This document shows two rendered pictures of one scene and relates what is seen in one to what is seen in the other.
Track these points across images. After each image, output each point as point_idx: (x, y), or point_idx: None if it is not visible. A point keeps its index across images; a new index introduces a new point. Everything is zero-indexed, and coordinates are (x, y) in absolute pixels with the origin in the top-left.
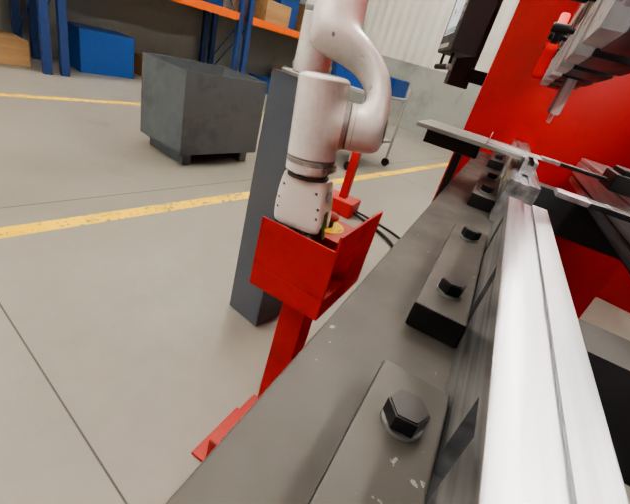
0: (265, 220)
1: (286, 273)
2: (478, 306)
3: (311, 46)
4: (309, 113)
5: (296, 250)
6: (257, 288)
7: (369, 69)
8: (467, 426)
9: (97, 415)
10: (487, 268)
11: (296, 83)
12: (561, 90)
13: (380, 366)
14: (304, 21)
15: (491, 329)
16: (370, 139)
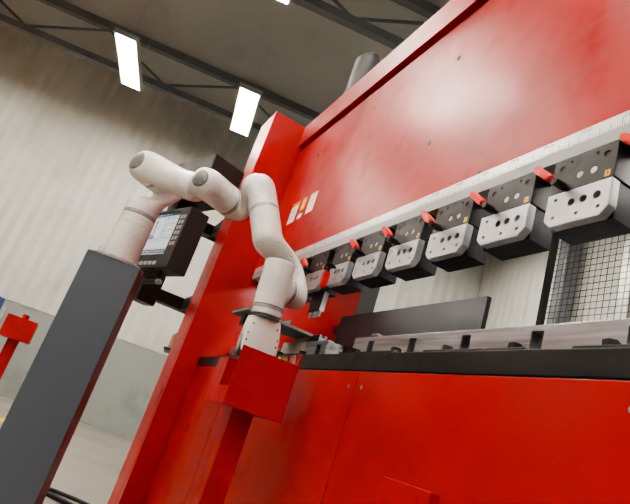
0: (246, 347)
1: (259, 387)
2: (414, 350)
3: (133, 239)
4: (282, 280)
5: (269, 367)
6: None
7: (295, 264)
8: (461, 345)
9: None
10: None
11: (120, 266)
12: (322, 298)
13: (424, 350)
14: (127, 219)
15: (444, 334)
16: (304, 299)
